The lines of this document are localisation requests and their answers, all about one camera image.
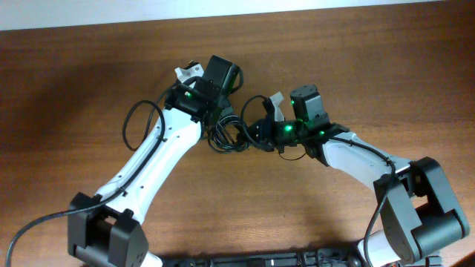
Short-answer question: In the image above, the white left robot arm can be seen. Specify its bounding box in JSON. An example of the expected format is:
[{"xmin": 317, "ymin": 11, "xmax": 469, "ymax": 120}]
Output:
[{"xmin": 68, "ymin": 56, "xmax": 243, "ymax": 266}]

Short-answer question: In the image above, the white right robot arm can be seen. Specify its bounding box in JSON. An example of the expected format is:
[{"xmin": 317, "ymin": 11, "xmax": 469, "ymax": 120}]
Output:
[{"xmin": 238, "ymin": 85, "xmax": 470, "ymax": 266}]

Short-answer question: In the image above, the thick black USB cable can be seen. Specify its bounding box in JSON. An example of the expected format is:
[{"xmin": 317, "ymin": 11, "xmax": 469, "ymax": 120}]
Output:
[{"xmin": 206, "ymin": 114, "xmax": 250, "ymax": 154}]

